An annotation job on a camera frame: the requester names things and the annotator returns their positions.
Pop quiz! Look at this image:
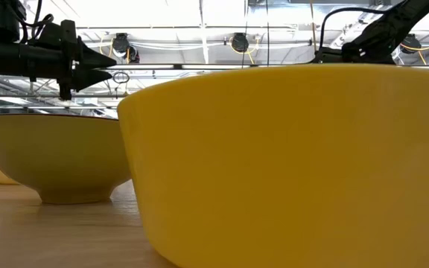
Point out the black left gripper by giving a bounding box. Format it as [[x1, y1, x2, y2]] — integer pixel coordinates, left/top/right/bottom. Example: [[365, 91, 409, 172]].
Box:
[[0, 19, 118, 102]]

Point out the speckled terrazzo mini bowl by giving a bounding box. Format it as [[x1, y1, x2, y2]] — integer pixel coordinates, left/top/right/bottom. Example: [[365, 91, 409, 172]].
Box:
[[0, 113, 133, 205]]

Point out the long ceiling light bar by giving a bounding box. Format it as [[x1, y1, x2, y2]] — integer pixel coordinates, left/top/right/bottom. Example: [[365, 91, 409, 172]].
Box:
[[108, 63, 312, 71]]

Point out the hanging black cable loop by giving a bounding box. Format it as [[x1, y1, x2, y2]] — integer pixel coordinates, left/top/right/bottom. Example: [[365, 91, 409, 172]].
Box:
[[112, 70, 131, 85]]

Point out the black ceiling cable reel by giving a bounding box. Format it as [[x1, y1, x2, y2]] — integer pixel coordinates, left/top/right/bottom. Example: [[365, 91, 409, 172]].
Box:
[[111, 32, 141, 64], [230, 32, 251, 54]]

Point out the hanging yellow cable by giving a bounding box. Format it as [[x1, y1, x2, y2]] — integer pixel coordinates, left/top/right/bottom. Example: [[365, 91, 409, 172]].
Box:
[[309, 0, 318, 53]]

